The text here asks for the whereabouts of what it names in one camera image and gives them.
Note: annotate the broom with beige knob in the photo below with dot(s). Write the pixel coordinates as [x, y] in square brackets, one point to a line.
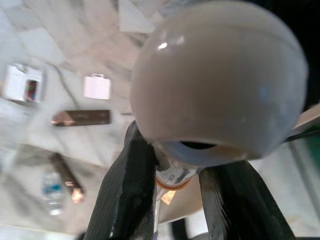
[215, 82]

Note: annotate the brown foil wrapper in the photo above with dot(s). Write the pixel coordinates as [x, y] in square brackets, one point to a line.
[66, 175]
[82, 117]

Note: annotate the clear plastic water bottle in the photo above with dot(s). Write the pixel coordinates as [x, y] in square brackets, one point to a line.
[52, 192]

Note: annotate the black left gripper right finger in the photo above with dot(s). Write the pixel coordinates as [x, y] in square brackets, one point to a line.
[240, 205]

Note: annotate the plain white box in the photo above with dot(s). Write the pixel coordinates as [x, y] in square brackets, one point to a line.
[97, 86]

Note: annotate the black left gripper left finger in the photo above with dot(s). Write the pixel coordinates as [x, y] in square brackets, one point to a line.
[127, 190]

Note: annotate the white box with print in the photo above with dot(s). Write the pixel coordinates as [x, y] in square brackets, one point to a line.
[17, 82]

